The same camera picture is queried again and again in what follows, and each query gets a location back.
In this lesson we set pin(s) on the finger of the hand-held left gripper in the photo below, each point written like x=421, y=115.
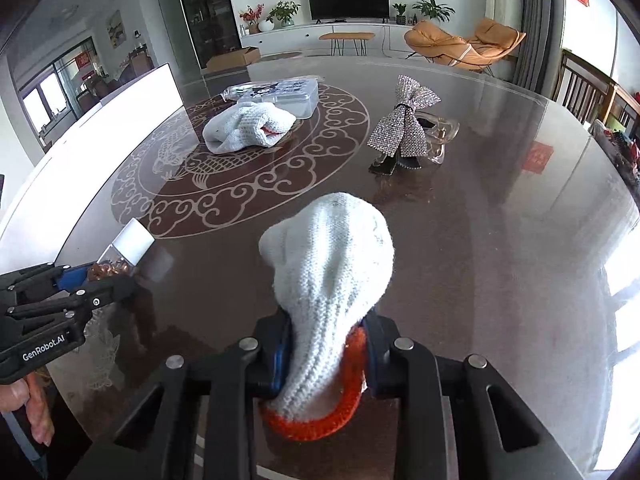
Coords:
x=100, y=295
x=70, y=277

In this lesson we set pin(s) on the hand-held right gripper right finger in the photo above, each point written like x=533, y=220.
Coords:
x=382, y=360

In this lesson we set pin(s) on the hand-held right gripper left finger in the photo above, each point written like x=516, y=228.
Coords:
x=280, y=360

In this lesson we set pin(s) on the white knit glove orange cuff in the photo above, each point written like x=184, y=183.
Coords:
x=325, y=260

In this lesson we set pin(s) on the white cardboard box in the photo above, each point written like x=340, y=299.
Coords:
x=75, y=150

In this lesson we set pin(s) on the rhinestone hair bow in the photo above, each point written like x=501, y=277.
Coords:
x=400, y=125

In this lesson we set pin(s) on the clear plastic box cartoon print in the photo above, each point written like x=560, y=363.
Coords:
x=295, y=95

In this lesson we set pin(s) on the person's left hand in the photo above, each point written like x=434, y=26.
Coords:
x=37, y=410

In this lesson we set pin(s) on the dining table with chairs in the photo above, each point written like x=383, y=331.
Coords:
x=125, y=72

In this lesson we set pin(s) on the brown cardboard box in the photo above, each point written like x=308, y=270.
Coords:
x=232, y=60

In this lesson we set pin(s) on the white interior door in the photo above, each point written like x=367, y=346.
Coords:
x=169, y=25

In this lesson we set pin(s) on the dark glass display cabinet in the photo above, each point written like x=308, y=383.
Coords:
x=207, y=10

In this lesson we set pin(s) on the white round vase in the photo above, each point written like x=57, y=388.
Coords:
x=266, y=26

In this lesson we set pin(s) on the red flower bouquet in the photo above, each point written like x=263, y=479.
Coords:
x=251, y=15

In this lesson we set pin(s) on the orange rocking chair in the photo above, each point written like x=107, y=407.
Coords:
x=450, y=42

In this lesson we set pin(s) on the wooden bench hairpin legs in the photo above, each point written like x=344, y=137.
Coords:
x=346, y=36

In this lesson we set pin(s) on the white television cabinet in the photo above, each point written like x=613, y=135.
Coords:
x=300, y=35

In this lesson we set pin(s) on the wooden slatted chair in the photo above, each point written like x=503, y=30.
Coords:
x=582, y=90

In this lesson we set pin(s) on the green potted plant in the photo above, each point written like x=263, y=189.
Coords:
x=284, y=12

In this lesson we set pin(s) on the small potted plant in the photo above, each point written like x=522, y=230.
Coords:
x=400, y=10

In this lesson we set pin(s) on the large leafy potted plant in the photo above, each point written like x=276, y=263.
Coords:
x=432, y=7

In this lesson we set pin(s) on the black television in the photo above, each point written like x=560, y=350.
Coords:
x=347, y=0

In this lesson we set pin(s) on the grey curtain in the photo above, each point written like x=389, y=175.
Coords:
x=537, y=25

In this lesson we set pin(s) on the framed wall painting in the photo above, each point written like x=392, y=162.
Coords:
x=115, y=29

